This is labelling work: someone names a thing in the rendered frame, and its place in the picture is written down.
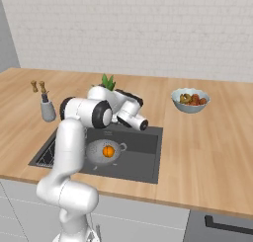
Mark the yellow green fruit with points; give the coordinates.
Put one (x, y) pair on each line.
(185, 98)

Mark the pale grey cupboard front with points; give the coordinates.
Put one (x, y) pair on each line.
(141, 223)
(19, 213)

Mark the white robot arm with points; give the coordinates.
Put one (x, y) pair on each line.
(67, 153)

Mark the wooden utensil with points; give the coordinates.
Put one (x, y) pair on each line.
(42, 87)

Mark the grey utensil pot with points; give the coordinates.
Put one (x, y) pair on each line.
(48, 111)

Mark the orange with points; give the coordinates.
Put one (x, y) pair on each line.
(108, 151)

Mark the dark grey sink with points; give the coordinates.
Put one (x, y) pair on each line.
(145, 160)

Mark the red fruit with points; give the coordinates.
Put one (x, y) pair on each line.
(197, 99)

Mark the grey dishwasher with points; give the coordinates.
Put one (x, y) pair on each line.
(197, 231)

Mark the pale blue fruit bowl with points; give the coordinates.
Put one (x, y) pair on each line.
(189, 108)

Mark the green plant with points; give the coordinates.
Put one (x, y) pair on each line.
(108, 82)

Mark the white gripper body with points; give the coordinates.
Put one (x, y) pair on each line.
(115, 118)

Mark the grey metal colander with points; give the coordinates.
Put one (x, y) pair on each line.
(95, 153)

